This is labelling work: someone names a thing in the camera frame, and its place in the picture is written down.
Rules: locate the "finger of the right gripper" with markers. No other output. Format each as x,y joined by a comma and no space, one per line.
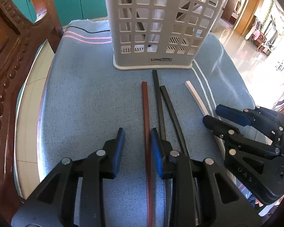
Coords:
233,137
234,115

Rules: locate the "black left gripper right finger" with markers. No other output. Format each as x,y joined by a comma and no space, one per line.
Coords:
202,193

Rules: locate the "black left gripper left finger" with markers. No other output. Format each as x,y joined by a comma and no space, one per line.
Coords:
52,203

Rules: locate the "white chopstick diagonal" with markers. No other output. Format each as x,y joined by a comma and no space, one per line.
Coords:
205,112

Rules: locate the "dark green chopstick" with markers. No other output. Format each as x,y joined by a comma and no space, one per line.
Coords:
174,118

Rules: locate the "red-brown long chopstick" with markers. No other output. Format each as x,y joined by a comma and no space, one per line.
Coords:
146,116

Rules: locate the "black chopstick centre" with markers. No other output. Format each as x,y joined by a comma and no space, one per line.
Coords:
162,134

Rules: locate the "grey plastic utensil basket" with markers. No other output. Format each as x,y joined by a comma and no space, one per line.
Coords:
159,34

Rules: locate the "carved wooden chair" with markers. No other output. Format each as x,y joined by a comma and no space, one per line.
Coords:
19,41

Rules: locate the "teal cabinet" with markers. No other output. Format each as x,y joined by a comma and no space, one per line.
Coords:
68,2

